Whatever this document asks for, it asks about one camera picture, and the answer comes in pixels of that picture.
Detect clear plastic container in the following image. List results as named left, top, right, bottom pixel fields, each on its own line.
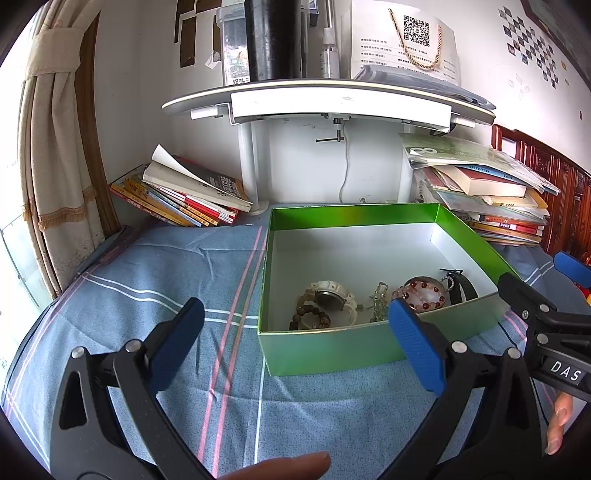
left=217, top=6, right=252, bottom=86

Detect dark wall photos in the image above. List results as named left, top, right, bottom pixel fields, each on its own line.
left=174, top=0, right=218, bottom=70

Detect small spray bottle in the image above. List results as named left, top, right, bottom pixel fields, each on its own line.
left=320, top=28, right=340, bottom=79

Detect tall stack of books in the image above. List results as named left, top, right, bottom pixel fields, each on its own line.
left=399, top=133, right=561, bottom=245

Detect brown wooden bead bracelet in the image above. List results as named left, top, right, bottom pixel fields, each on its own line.
left=289, top=300, right=331, bottom=330

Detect white wristwatch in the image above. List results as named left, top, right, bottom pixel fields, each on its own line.
left=295, top=279, right=358, bottom=326

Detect person's left hand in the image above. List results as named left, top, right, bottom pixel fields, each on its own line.
left=217, top=452, right=331, bottom=480

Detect small pile of books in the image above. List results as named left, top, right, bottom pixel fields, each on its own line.
left=109, top=144, right=254, bottom=228

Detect silver chain trinket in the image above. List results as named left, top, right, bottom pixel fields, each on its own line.
left=368, top=281, right=389, bottom=322

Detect red bead bracelet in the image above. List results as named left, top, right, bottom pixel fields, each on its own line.
left=404, top=279, right=448, bottom=310
left=402, top=275, right=450, bottom=315

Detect grey plastic folder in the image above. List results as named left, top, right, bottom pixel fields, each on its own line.
left=355, top=65, right=490, bottom=104

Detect black strap watch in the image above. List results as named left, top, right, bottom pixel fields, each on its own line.
left=441, top=268, right=481, bottom=305

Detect beige curtain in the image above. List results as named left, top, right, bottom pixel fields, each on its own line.
left=18, top=9, right=100, bottom=296

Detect group of wall photo stickers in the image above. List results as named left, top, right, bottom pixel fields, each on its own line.
left=498, top=6, right=559, bottom=88

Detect black cylinder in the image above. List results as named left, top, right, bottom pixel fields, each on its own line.
left=244, top=0, right=303, bottom=83

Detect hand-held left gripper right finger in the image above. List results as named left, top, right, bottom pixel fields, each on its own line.
left=383, top=299, right=543, bottom=480

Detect person's right hand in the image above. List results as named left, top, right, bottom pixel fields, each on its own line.
left=545, top=392, right=573, bottom=455

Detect brown wooden window frame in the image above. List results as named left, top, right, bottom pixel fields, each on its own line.
left=76, top=11, right=121, bottom=236

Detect white cable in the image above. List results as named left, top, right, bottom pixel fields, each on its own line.
left=339, top=129, right=352, bottom=202

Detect metal hex key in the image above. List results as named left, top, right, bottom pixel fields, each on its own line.
left=315, top=119, right=345, bottom=144

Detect green cardboard box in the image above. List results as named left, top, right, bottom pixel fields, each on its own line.
left=257, top=203, right=525, bottom=377

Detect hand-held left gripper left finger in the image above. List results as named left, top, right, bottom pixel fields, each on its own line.
left=51, top=298, right=218, bottom=480

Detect white desk shelf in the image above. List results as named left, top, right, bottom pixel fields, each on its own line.
left=161, top=78, right=497, bottom=130

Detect white paper bag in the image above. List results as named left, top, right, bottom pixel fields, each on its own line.
left=349, top=0, right=462, bottom=86

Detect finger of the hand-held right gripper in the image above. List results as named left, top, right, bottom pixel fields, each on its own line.
left=498, top=272, right=557, bottom=324
left=554, top=251, right=591, bottom=305

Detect carved wooden headboard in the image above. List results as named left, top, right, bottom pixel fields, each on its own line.
left=490, top=124, right=591, bottom=268

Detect blue striped cloth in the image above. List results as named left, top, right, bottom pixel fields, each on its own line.
left=0, top=217, right=591, bottom=480

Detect white shelf post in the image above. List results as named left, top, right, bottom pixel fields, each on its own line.
left=238, top=122, right=269, bottom=214
left=397, top=124, right=416, bottom=204

